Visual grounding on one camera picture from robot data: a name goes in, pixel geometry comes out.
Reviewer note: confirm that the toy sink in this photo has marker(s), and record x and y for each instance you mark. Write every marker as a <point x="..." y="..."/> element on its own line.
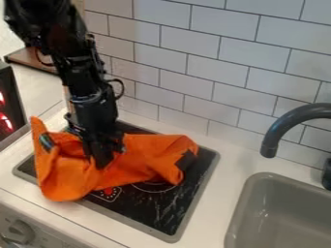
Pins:
<point x="284" y="216"/>

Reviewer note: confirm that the orange cloth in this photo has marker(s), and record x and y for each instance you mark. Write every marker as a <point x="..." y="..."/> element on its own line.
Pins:
<point x="69" y="174"/>

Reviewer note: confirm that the tap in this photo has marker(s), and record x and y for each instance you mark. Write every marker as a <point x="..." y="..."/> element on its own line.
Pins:
<point x="284" y="121"/>

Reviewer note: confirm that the toy microwave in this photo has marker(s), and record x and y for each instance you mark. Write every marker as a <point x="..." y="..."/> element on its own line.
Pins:
<point x="9" y="109"/>

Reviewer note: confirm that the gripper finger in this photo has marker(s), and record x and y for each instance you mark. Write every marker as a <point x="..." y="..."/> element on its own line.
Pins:
<point x="87" y="150"/>
<point x="104" y="157"/>

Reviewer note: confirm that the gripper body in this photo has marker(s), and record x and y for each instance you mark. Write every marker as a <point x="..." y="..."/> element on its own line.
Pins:
<point x="97" y="116"/>

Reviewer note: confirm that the toy stove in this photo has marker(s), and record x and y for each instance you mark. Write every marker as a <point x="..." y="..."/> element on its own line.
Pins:
<point x="155" y="206"/>

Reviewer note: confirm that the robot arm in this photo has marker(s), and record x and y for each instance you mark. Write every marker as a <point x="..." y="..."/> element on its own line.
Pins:
<point x="64" y="32"/>

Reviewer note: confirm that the brown wooden board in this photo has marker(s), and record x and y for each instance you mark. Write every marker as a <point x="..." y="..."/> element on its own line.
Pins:
<point x="23" y="58"/>

